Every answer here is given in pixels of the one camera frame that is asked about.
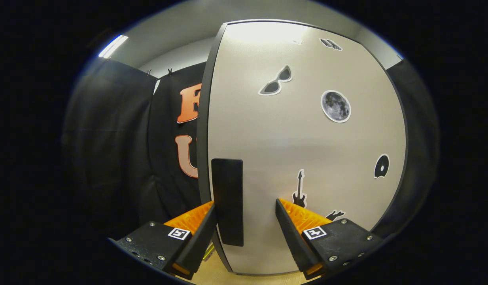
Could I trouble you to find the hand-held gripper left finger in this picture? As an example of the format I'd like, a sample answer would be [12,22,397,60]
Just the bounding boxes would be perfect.
[113,201,218,281]

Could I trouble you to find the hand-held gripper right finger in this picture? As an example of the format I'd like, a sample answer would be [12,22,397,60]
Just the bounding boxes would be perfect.
[275,198,385,281]

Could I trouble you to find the ceiling light strip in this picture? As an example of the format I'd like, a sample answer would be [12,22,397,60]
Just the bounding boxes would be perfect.
[98,35,129,59]

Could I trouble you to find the black backdrop cloth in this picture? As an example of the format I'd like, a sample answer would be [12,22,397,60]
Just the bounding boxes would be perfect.
[62,59,440,246]

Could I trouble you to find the grey shoe cabinet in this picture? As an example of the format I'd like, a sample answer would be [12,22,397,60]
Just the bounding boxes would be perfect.
[197,19,410,276]

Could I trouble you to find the black door handle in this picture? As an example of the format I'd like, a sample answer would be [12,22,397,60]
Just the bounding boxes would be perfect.
[211,158,244,247]

